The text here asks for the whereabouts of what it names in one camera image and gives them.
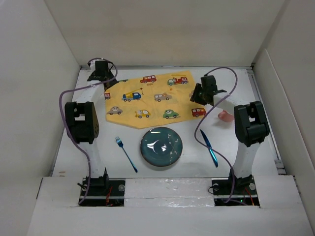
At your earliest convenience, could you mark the yellow car print cloth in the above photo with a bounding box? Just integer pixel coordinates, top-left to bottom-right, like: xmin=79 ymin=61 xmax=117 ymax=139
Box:
xmin=104 ymin=71 xmax=206 ymax=129

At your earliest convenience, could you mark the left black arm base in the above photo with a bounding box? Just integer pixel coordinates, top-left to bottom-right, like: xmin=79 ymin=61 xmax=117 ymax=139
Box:
xmin=77 ymin=178 xmax=126 ymax=207

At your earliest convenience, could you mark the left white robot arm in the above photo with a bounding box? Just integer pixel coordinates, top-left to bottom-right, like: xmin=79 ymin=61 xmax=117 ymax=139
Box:
xmin=64 ymin=58 xmax=117 ymax=195

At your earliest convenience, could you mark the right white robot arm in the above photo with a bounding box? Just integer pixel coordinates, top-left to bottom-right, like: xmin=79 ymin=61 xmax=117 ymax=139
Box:
xmin=190 ymin=75 xmax=270 ymax=194

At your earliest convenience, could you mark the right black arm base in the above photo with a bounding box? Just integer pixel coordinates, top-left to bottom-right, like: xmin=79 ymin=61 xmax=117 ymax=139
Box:
xmin=208 ymin=175 xmax=260 ymax=207

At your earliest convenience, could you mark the blue metal knife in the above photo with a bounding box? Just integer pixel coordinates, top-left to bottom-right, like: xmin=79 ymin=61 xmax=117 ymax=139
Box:
xmin=200 ymin=130 xmax=219 ymax=168

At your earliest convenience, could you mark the teal ceramic plate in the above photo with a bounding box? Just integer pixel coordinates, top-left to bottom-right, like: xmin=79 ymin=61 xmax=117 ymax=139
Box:
xmin=140 ymin=127 xmax=183 ymax=168

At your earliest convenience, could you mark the blue metal fork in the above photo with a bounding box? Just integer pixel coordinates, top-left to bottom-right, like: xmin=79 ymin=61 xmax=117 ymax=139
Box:
xmin=115 ymin=137 xmax=138 ymax=173

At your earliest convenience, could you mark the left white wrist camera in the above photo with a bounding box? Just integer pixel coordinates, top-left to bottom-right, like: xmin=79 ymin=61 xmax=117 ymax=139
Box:
xmin=88 ymin=60 xmax=95 ymax=72

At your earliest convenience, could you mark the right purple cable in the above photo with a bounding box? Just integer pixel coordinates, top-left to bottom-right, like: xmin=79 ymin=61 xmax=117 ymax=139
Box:
xmin=194 ymin=66 xmax=239 ymax=204

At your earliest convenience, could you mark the purple cable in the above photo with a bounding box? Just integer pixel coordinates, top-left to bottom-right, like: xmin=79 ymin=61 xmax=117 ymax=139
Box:
xmin=194 ymin=66 xmax=239 ymax=204
xmin=58 ymin=57 xmax=119 ymax=205

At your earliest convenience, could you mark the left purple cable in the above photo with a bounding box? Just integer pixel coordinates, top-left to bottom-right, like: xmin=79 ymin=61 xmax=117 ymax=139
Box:
xmin=58 ymin=57 xmax=119 ymax=205

